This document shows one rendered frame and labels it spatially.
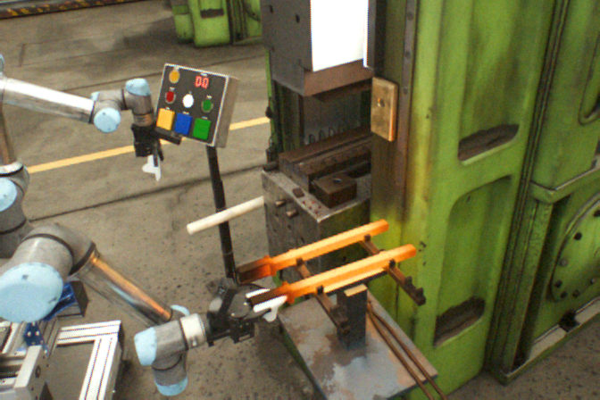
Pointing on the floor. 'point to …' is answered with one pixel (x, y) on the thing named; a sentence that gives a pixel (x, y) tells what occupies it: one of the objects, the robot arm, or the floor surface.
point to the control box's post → (220, 207)
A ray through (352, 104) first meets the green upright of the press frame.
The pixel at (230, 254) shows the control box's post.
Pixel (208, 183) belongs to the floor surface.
